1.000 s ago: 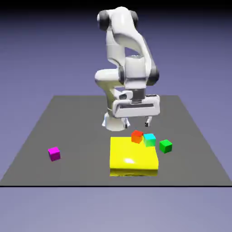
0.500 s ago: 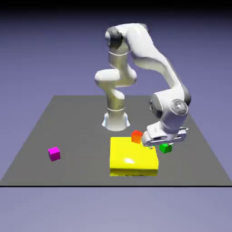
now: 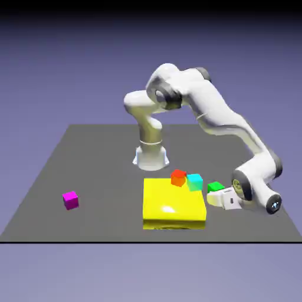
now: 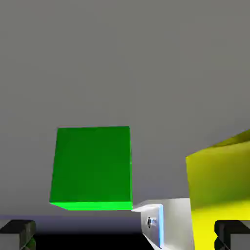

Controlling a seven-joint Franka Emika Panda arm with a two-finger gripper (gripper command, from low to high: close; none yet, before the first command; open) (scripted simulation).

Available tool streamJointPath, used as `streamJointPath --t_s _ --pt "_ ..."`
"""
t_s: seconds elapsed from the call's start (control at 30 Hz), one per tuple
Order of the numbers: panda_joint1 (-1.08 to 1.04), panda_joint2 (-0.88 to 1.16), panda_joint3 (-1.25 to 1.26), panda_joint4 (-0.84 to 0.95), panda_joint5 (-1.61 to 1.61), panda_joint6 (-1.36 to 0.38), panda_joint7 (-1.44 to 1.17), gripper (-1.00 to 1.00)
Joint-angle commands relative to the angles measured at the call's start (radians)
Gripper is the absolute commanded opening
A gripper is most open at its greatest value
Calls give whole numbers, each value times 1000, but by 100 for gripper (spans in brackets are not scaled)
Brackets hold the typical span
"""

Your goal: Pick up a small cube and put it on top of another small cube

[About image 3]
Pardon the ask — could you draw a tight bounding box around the large yellow box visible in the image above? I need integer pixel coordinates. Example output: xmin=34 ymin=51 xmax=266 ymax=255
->
xmin=142 ymin=177 xmax=208 ymax=230

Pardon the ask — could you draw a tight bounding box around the small cyan cube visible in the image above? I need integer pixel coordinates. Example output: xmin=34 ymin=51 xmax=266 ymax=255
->
xmin=186 ymin=173 xmax=204 ymax=192

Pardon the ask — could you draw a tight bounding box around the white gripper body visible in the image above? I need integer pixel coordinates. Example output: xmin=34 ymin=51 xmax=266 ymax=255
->
xmin=206 ymin=189 xmax=225 ymax=209

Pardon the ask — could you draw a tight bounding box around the small green cube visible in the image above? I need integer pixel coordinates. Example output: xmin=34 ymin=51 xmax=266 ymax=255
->
xmin=206 ymin=181 xmax=226 ymax=194

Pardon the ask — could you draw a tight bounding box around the small magenta cube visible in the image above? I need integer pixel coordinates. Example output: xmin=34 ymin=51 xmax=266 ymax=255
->
xmin=62 ymin=191 xmax=80 ymax=211

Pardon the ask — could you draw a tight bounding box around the small red cube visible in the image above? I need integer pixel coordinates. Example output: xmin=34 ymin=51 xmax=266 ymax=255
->
xmin=170 ymin=169 xmax=188 ymax=188

